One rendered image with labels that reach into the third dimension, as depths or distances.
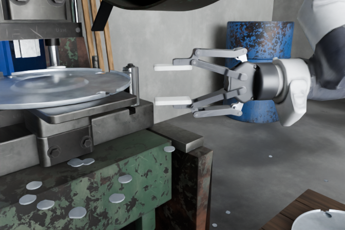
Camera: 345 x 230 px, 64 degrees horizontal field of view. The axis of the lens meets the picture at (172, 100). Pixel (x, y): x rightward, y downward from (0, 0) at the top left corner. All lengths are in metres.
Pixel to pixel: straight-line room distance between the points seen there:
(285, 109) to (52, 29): 0.47
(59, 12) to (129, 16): 1.65
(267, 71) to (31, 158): 0.45
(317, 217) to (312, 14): 0.58
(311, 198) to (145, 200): 0.59
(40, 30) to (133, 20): 1.66
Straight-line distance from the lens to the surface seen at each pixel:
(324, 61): 0.55
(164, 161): 0.61
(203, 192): 0.65
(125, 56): 2.18
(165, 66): 0.51
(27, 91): 0.51
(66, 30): 0.62
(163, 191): 0.65
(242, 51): 0.54
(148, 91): 2.37
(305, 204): 1.00
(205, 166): 0.62
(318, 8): 0.59
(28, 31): 0.59
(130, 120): 0.63
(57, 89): 0.50
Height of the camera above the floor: 0.90
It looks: 16 degrees down
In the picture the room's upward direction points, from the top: straight up
